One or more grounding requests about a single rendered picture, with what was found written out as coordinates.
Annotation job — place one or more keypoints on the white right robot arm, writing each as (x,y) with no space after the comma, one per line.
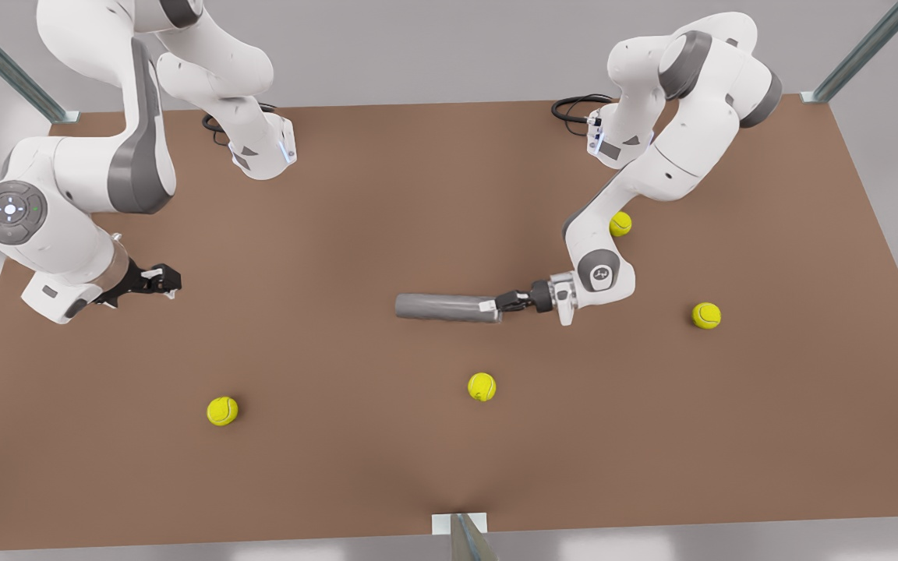
(67,179)

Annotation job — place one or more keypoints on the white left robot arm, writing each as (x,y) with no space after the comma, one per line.
(675,148)

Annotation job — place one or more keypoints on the silver frame post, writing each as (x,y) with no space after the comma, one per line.
(866,51)
(5,62)
(464,536)

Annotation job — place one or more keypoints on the yellow tennis ball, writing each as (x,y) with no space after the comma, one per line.
(482,386)
(706,315)
(621,224)
(222,411)

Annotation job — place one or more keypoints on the grey tennis ball tube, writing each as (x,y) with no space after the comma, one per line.
(441,307)

